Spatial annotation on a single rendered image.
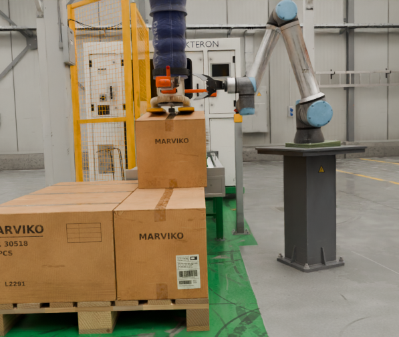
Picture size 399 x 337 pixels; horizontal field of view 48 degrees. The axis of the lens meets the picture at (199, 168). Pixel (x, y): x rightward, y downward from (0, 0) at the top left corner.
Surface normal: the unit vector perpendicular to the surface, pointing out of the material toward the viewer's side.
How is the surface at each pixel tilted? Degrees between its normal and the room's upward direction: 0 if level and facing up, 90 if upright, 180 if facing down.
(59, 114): 90
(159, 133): 97
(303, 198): 90
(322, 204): 90
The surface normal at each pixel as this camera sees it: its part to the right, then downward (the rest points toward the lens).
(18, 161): 0.09, 0.08
